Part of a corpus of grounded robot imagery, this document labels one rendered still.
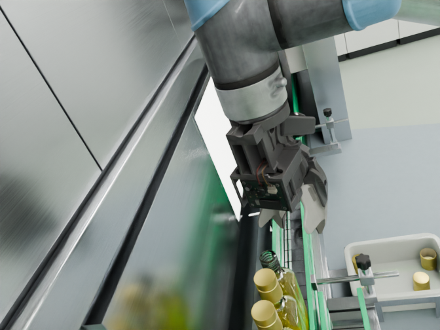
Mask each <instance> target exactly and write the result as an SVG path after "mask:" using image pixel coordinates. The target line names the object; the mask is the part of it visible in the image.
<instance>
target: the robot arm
mask: <svg viewBox="0 0 440 330"><path fill-rule="evenodd" d="M184 2H185V6H186V8H187V12H188V15H189V18H190V21H191V24H192V26H191V29H192V31H193V32H194V33H195V35H196V38H197V41H198V44H199V46H200V49H201V51H202V54H203V57H204V59H205V62H206V65H207V67H208V70H209V72H210V75H211V78H212V81H213V83H214V88H215V91H216V93H217V97H218V98H219V102H220V104H221V107H222V109H223V112H224V114H225V116H226V117H227V118H228V119H229V122H230V125H231V127H232V128H231V129H230V130H229V131H228V132H227V133H226V134H225V136H226V139H227V141H228V144H229V147H230V149H231V151H232V155H233V157H234V159H235V162H236V165H237V166H236V167H235V169H234V170H233V172H232V173H231V174H230V175H229V177H230V180H231V181H232V184H233V187H234V190H235V191H236V194H237V196H238V199H239V201H240V204H241V206H242V208H244V207H245V205H246V204H247V202H248V203H249V206H250V207H251V208H261V210H260V213H259V216H258V219H257V224H258V226H259V227H263V226H264V225H265V224H266V223H267V222H268V221H269V220H270V218H273V220H274V221H275V222H276V224H277V225H278V226H279V227H280V228H281V229H284V227H285V219H286V212H285V211H290V213H293V212H294V210H295V208H296V206H297V204H298V203H299V200H301V203H302V205H303V208H304V219H303V227H304V230H305V232H306V233H307V234H311V233H312V232H313V231H314V229H316V230H317V232H318V234H321V233H322V232H323V229H324V227H325V224H326V221H327V201H328V182H327V177H326V174H325V172H324V170H323V169H322V168H321V166H320V165H319V164H318V161H317V159H316V157H315V156H310V153H309V152H308V151H309V149H310V148H309V147H307V146H305V145H304V144H302V141H301V139H293V138H300V137H302V136H304V135H305V134H313V133H314V132H315V124H316V119H315V117H306V116H305V115H304V114H302V113H299V112H294V113H290V108H289V104H288V100H287V91H286V88H285V86H286V84H287V80H286V78H284V77H282V72H281V69H280V62H279V59H278V54H277V51H279V50H285V49H288V48H293V47H295V46H300V45H304V44H307V43H311V42H314V41H319V40H321V39H325V38H328V37H332V36H336V35H340V34H343V33H347V32H350V31H354V30H355V31H361V30H364V29H365V28H366V27H367V26H371V25H373V24H377V23H379V22H383V21H386V20H389V19H394V20H402V21H406V22H414V23H419V24H427V25H431V26H439V27H440V0H184ZM238 180H240V183H241V185H242V188H243V190H244V195H243V197H242V196H241V194H240V191H239V189H238V186H237V184H236V183H237V182H238Z"/></svg>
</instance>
